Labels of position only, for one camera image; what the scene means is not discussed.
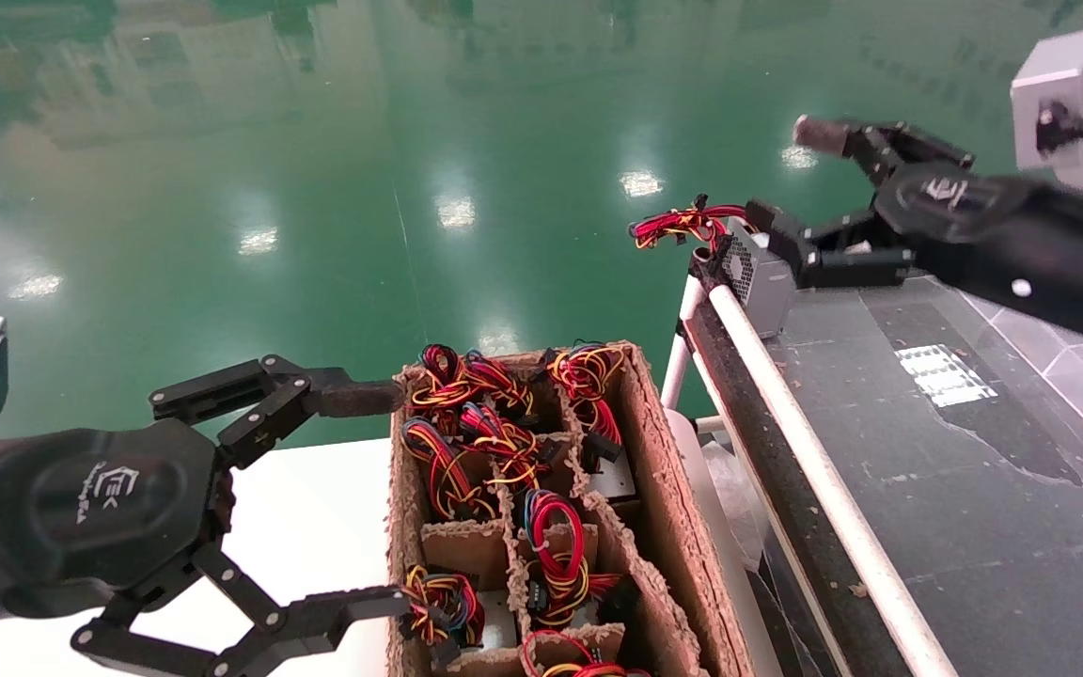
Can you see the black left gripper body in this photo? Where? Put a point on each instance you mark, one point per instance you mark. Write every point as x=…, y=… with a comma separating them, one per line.
x=100, y=508

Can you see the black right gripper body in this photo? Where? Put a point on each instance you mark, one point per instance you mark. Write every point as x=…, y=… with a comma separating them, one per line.
x=1021, y=244

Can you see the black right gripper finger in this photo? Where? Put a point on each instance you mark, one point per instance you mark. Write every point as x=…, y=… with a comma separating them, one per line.
x=842, y=263
x=880, y=141

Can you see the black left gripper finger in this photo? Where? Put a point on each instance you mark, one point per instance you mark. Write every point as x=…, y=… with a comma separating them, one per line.
x=353, y=398
x=316, y=622

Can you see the black pipe corner connector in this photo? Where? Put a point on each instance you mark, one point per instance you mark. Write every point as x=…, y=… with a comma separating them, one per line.
x=703, y=273

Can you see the clear plastic film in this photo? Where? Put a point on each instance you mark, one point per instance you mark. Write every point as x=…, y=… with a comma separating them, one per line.
x=734, y=498

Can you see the brown cardboard divider box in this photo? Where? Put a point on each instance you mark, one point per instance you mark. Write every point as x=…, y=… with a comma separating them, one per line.
x=664, y=451

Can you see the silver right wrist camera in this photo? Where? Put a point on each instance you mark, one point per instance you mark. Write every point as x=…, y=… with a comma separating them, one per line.
x=1059, y=85

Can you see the white frame leg pipe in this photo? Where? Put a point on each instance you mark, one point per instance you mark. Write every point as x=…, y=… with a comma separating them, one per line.
x=682, y=362

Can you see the white low frame crossbar pipe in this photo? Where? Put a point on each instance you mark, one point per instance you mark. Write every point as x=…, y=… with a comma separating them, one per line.
x=711, y=423

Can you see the long white frame rail pipe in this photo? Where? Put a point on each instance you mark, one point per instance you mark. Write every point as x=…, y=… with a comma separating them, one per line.
x=824, y=475

